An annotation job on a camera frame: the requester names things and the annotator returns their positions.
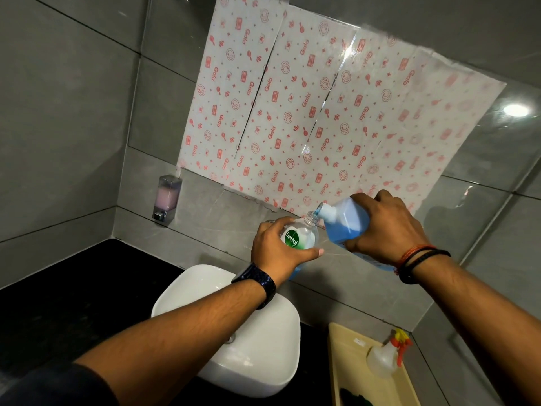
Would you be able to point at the person's right forearm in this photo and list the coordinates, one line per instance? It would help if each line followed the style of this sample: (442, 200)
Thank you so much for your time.
(486, 325)

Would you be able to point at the person's right fingers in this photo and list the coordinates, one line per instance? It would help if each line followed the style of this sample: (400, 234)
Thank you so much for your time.
(382, 197)

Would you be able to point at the dark cloth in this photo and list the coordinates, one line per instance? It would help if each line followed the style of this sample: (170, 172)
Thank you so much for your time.
(353, 398)

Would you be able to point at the metal sink drain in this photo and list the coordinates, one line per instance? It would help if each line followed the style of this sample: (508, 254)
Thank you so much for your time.
(229, 339)

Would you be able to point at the dark shirt sleeve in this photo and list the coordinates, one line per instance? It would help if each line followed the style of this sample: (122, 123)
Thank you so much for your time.
(55, 386)

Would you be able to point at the person's left forearm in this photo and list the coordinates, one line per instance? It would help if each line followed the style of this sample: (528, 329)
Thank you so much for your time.
(177, 334)

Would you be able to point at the person's left thumb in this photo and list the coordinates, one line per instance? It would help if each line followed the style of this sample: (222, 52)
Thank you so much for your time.
(310, 254)

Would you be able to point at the blue liquid refill bottle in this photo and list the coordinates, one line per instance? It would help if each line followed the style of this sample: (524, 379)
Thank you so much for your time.
(348, 221)

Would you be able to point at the yellow plastic tray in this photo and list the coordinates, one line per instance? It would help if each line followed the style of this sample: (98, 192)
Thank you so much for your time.
(351, 367)

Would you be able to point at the clear soap bottle green label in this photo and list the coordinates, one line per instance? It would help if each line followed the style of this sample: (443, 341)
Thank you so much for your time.
(302, 236)

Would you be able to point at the wall soap dispenser pink liquid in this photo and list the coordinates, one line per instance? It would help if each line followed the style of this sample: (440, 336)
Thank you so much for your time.
(167, 198)

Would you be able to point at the clear spray bottle red trigger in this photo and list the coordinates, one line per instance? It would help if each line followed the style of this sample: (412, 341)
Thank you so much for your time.
(381, 359)

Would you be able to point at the black wristwatch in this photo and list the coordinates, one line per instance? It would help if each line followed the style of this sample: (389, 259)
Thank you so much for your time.
(258, 281)

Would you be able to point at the white red-printed paper sheet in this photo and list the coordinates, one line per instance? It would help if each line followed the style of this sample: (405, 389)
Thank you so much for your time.
(393, 135)
(228, 88)
(291, 122)

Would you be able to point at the person's left hand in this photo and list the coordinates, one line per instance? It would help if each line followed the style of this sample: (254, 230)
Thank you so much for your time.
(268, 249)

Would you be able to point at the white ceramic sink basin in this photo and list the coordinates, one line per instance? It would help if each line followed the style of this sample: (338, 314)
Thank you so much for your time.
(253, 359)

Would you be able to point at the person's right hand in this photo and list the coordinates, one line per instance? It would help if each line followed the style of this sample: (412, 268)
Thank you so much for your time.
(391, 228)

